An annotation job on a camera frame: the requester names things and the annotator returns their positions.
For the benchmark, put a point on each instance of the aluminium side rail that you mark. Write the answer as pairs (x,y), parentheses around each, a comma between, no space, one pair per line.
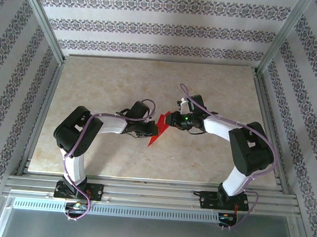
(266,105)
(43,109)

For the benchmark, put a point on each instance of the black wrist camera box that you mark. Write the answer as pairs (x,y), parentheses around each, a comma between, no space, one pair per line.
(196,102)
(138,110)

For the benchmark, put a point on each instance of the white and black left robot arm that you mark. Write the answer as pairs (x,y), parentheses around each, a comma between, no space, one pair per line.
(75,134)

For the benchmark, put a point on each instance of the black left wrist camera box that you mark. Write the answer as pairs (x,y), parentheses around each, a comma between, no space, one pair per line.
(138,110)

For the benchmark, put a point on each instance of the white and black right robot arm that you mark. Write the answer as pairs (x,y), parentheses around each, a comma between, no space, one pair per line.
(252,153)

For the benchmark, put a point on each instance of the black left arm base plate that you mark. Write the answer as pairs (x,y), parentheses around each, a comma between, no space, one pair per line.
(97,192)

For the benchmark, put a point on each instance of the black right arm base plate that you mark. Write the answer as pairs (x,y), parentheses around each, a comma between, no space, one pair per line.
(209,199)

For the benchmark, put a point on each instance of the wide aluminium rail beam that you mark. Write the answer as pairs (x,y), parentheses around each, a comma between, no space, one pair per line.
(152,192)

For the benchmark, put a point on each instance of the small electronics board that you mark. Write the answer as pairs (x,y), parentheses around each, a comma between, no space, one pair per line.
(226,217)
(77,206)

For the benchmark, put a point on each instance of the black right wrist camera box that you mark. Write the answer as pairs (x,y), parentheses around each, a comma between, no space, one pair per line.
(196,102)

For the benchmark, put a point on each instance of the grey metal sheet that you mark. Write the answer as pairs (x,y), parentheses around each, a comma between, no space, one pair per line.
(149,235)

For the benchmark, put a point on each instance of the aluminium frame post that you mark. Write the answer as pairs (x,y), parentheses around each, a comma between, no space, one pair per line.
(284,32)
(43,18)

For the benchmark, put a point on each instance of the red paper sheet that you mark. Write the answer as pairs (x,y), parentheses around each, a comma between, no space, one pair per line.
(160,124)

